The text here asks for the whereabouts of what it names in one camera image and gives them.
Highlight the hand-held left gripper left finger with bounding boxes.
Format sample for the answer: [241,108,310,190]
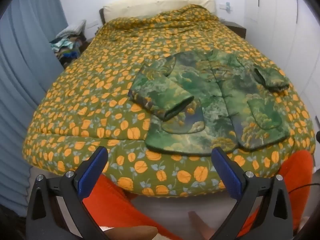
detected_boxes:
[26,146,110,240]

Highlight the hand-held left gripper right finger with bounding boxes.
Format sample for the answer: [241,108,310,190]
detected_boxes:
[209,147,294,240]

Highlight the green landscape print padded jacket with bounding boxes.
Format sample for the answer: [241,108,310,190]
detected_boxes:
[127,51,292,155]

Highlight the pile of mixed clothes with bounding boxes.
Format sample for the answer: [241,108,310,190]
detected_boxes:
[49,31,88,68]

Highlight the person's orange pants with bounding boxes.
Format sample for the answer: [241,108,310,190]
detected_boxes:
[82,150,314,240]

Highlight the person's bare foot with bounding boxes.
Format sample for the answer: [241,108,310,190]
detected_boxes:
[187,211,213,240]
[104,226,158,240]

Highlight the olive quilt with orange flowers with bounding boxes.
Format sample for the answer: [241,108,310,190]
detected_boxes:
[22,4,316,198]

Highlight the blue curtain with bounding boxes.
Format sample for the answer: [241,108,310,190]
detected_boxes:
[0,0,69,213]

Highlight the dark wooden nightstand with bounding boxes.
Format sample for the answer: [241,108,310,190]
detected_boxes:
[224,21,247,39]

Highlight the grey white knitted cloth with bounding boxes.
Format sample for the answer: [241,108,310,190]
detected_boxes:
[55,20,86,39]

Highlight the cream padded headboard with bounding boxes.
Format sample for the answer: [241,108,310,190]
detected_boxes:
[103,0,216,23]

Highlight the thin black cable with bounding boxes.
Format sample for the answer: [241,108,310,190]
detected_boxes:
[287,184,320,193]

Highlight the white wardrobe with black handles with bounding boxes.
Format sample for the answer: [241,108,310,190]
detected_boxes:
[244,0,320,120]

